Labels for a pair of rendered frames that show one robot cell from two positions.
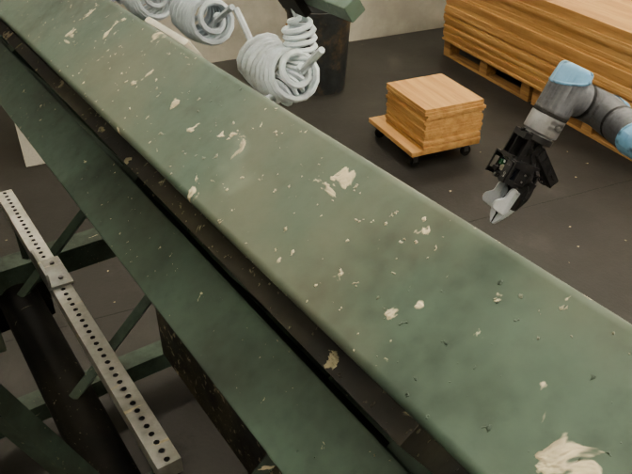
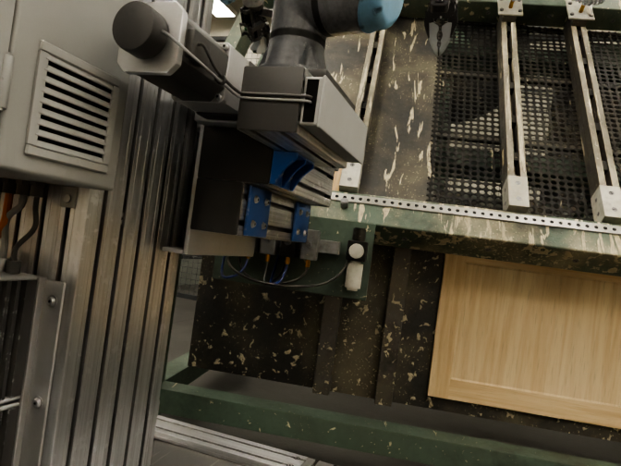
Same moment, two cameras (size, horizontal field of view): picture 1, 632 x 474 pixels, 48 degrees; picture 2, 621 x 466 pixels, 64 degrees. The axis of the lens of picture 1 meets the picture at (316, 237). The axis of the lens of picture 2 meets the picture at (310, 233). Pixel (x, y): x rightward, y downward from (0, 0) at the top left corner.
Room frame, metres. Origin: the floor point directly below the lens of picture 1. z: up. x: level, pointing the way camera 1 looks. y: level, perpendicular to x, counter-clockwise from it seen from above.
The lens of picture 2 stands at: (2.05, -1.65, 0.73)
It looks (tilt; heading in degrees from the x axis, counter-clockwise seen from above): 1 degrees up; 132
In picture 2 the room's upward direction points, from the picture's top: 8 degrees clockwise
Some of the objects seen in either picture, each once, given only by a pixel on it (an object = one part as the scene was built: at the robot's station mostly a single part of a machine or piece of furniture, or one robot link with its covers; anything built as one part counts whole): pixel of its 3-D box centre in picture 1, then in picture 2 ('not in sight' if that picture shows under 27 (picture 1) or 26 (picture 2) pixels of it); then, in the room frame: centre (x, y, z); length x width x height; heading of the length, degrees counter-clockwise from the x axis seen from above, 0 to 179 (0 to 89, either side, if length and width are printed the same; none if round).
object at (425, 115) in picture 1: (424, 118); not in sight; (4.37, -0.73, 0.20); 0.61 x 0.51 x 0.40; 23
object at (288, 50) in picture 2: not in sight; (294, 63); (1.31, -0.94, 1.09); 0.15 x 0.15 x 0.10
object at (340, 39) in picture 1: (318, 46); not in sight; (5.49, -0.04, 0.33); 0.54 x 0.54 x 0.65
